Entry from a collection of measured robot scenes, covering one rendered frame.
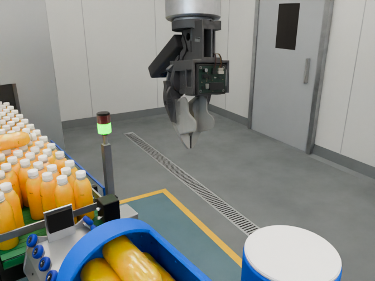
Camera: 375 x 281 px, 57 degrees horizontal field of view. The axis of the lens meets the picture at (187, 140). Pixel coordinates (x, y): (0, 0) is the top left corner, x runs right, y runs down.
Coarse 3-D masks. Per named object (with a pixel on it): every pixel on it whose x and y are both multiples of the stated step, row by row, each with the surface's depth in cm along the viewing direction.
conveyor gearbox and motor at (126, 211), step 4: (124, 204) 161; (120, 208) 158; (124, 208) 158; (128, 208) 158; (120, 212) 154; (124, 212) 154; (128, 212) 154; (132, 212) 154; (136, 212) 155; (124, 216) 152; (128, 216) 152; (132, 216) 153; (136, 216) 154
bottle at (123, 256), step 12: (120, 240) 81; (108, 252) 80; (120, 252) 78; (132, 252) 77; (120, 264) 75; (132, 264) 74; (144, 264) 73; (120, 276) 75; (132, 276) 72; (144, 276) 71; (156, 276) 71
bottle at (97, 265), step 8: (88, 264) 80; (96, 264) 79; (104, 264) 80; (88, 272) 78; (96, 272) 77; (104, 272) 77; (112, 272) 78; (88, 280) 77; (96, 280) 75; (104, 280) 75; (112, 280) 75; (120, 280) 76
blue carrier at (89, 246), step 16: (112, 224) 81; (128, 224) 82; (144, 224) 86; (80, 240) 78; (96, 240) 77; (144, 240) 90; (160, 240) 80; (80, 256) 75; (96, 256) 82; (160, 256) 94; (176, 256) 75; (64, 272) 76; (80, 272) 81; (176, 272) 88; (192, 272) 70
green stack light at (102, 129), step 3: (99, 126) 163; (102, 126) 162; (105, 126) 163; (108, 126) 164; (99, 129) 163; (102, 129) 163; (105, 129) 163; (108, 129) 164; (99, 132) 164; (102, 132) 163; (105, 132) 164; (108, 132) 165
